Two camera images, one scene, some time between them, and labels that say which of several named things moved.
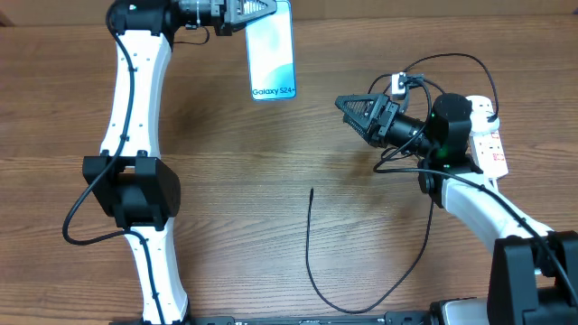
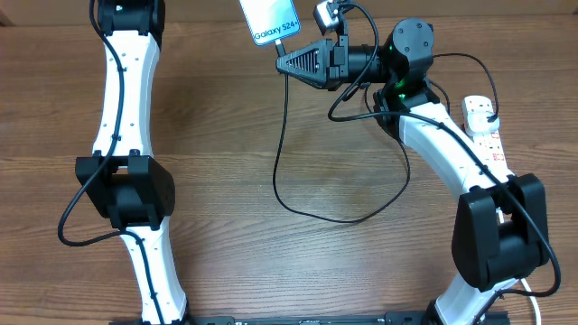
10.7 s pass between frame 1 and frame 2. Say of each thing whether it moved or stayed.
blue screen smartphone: moved
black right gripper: moved
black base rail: stayed
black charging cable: stayed
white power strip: stayed
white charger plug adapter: stayed
